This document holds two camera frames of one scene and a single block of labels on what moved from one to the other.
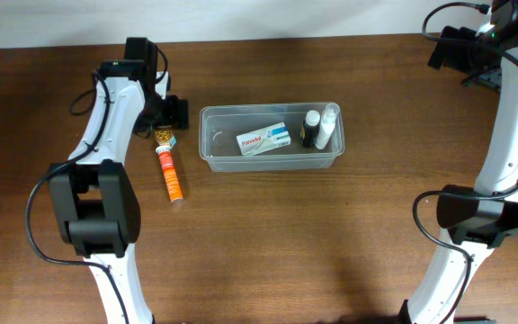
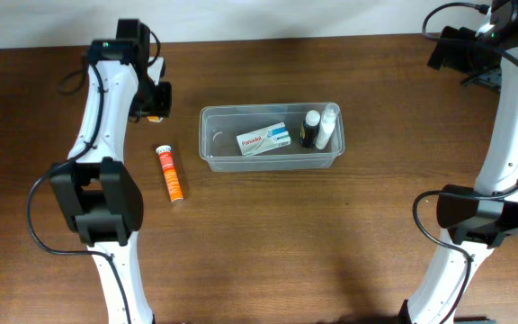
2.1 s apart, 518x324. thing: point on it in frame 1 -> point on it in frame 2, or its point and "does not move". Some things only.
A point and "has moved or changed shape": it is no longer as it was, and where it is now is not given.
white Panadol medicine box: (263, 139) does not move
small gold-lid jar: (163, 137) has moved or changed shape
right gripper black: (454, 58) does not move
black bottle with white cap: (310, 128) does not move
